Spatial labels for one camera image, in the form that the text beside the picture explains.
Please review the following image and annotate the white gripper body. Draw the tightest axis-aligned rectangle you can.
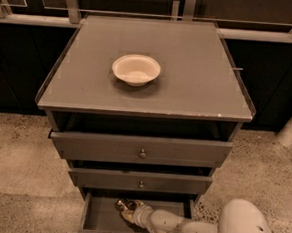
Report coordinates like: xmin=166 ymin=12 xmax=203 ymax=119
xmin=132 ymin=204 xmax=153 ymax=228

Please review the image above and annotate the orange soda can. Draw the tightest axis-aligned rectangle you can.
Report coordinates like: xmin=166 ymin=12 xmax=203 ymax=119
xmin=116 ymin=198 xmax=137 ymax=212

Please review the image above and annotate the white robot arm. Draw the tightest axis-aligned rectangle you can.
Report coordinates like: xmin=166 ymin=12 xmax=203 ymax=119
xmin=116 ymin=199 xmax=272 ymax=233

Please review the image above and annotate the brass middle drawer knob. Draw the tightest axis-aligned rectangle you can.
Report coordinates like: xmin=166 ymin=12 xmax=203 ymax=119
xmin=138 ymin=180 xmax=145 ymax=189

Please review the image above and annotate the brass drawer knob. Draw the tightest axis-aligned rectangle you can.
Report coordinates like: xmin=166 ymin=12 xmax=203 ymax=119
xmin=138 ymin=149 xmax=147 ymax=159
xmin=138 ymin=180 xmax=145 ymax=189

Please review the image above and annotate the grey bottom drawer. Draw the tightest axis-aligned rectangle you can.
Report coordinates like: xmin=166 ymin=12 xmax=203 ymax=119
xmin=72 ymin=190 xmax=193 ymax=233

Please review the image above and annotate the grey drawer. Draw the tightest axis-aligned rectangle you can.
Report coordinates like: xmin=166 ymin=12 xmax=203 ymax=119
xmin=50 ymin=131 xmax=232 ymax=167
xmin=72 ymin=190 xmax=193 ymax=233
xmin=69 ymin=168 xmax=213 ymax=195

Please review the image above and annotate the grey middle drawer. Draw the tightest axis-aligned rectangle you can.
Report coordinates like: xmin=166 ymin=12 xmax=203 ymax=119
xmin=69 ymin=168 xmax=213 ymax=195

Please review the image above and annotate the brass top drawer knob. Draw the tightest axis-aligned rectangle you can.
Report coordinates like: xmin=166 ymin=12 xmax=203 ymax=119
xmin=138 ymin=149 xmax=147 ymax=159

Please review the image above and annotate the grey top drawer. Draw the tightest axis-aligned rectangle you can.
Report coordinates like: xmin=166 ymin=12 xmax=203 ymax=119
xmin=50 ymin=131 xmax=232 ymax=167

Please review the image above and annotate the grey drawer cabinet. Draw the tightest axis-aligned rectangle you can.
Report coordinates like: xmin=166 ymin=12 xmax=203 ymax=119
xmin=25 ymin=10 xmax=263 ymax=233

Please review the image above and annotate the metal railing frame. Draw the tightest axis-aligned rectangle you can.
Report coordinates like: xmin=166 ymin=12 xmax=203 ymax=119
xmin=0 ymin=0 xmax=292 ymax=43

